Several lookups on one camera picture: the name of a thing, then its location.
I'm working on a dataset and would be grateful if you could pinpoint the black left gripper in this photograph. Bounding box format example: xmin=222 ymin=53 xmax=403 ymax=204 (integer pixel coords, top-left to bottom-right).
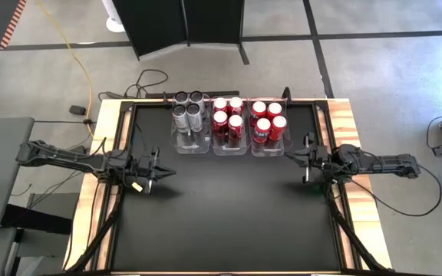
xmin=127 ymin=147 xmax=177 ymax=195

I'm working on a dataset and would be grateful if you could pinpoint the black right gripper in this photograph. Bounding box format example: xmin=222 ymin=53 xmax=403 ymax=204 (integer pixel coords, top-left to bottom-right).
xmin=284 ymin=132 xmax=335 ymax=185

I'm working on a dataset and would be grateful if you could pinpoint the red Fanta can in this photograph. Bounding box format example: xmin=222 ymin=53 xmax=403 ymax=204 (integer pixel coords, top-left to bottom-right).
xmin=249 ymin=100 xmax=268 ymax=127
xmin=252 ymin=117 xmax=272 ymax=145
xmin=269 ymin=115 xmax=288 ymax=142
xmin=266 ymin=101 xmax=283 ymax=120

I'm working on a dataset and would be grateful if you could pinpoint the red Coca-Cola can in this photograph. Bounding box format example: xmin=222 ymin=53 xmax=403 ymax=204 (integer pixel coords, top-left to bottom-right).
xmin=227 ymin=96 xmax=245 ymax=117
xmin=227 ymin=113 xmax=245 ymax=141
xmin=211 ymin=110 xmax=229 ymax=138
xmin=213 ymin=97 xmax=229 ymax=114

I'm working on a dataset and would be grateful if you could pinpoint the clear plastic bin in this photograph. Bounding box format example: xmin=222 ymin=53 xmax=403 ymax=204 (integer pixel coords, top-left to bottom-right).
xmin=170 ymin=94 xmax=213 ymax=155
xmin=209 ymin=96 xmax=249 ymax=157
xmin=246 ymin=97 xmax=294 ymax=158

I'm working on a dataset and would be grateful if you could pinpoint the black power strip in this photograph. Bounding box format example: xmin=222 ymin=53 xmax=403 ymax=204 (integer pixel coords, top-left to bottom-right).
xmin=145 ymin=90 xmax=241 ymax=99

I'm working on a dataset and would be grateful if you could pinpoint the black power adapter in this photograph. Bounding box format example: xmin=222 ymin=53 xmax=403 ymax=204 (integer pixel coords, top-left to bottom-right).
xmin=68 ymin=103 xmax=88 ymax=117

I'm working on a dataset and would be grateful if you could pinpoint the black folding partition screen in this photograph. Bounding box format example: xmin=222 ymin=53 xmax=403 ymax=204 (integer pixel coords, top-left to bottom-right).
xmin=112 ymin=0 xmax=251 ymax=66

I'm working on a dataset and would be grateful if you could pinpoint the white round stand base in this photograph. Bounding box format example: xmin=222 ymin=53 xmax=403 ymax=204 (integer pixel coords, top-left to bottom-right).
xmin=101 ymin=0 xmax=126 ymax=34

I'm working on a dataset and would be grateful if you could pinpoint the grey desk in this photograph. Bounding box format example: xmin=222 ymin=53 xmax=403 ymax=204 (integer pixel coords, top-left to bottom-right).
xmin=0 ymin=117 xmax=35 ymax=235

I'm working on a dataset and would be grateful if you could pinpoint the black frame strut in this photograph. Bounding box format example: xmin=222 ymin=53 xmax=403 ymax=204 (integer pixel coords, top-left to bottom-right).
xmin=325 ymin=179 xmax=390 ymax=272
xmin=65 ymin=183 xmax=127 ymax=272

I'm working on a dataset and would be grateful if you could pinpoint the yellow floor cable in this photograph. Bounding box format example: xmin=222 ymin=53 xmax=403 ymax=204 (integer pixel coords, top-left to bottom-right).
xmin=36 ymin=0 xmax=94 ymax=137

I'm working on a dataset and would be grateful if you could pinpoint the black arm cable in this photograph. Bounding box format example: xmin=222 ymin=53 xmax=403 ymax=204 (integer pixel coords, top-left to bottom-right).
xmin=349 ymin=164 xmax=442 ymax=218

